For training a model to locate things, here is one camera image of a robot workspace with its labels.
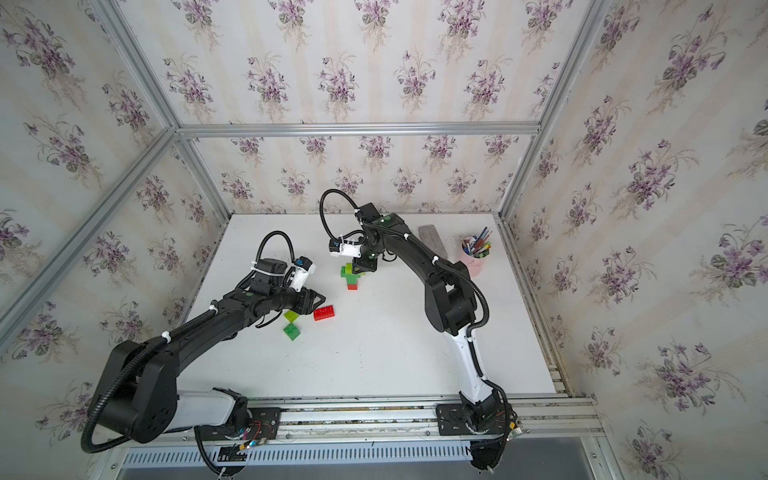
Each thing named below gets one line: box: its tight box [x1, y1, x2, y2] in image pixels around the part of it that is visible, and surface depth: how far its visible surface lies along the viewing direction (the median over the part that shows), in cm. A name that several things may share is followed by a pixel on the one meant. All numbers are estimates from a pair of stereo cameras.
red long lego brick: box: [313, 305, 335, 321], surface depth 93 cm
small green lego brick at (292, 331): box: [283, 322, 301, 341], surface depth 89 cm
